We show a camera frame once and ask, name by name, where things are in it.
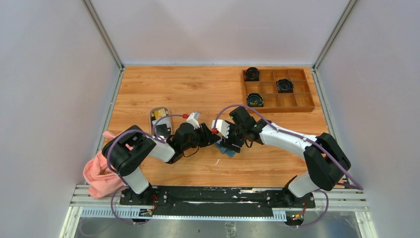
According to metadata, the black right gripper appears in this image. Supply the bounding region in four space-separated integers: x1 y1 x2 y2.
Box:
220 120 247 153

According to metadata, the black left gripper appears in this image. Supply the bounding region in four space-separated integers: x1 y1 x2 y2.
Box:
182 122 220 152

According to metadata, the blue leather card holder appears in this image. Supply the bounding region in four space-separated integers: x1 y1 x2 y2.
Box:
216 144 237 158

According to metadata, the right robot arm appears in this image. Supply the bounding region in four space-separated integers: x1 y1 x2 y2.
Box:
211 104 351 207

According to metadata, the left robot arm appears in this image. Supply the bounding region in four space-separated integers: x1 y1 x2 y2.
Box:
102 122 221 205

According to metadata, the black blue rosette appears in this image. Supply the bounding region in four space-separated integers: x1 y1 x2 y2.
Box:
246 93 264 108

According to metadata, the wooden compartment tray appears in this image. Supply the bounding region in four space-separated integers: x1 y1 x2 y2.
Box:
241 67 315 113

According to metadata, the black rosette top left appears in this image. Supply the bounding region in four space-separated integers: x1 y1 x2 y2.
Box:
244 67 260 82

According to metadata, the black rosette middle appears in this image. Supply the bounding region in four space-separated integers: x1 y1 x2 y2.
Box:
276 78 294 93

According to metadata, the pink cloth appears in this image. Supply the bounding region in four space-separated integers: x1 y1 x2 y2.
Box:
83 151 125 199

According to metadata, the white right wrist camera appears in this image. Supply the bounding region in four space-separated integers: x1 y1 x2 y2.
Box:
211 119 231 138

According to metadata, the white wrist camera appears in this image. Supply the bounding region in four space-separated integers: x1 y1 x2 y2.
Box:
211 119 231 138
186 111 201 129

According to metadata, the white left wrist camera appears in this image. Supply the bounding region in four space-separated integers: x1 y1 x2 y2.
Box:
186 111 201 129

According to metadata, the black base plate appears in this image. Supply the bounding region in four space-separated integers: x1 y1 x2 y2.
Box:
119 186 315 218

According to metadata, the aluminium frame rail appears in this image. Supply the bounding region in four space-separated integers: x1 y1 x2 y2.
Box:
70 185 368 222

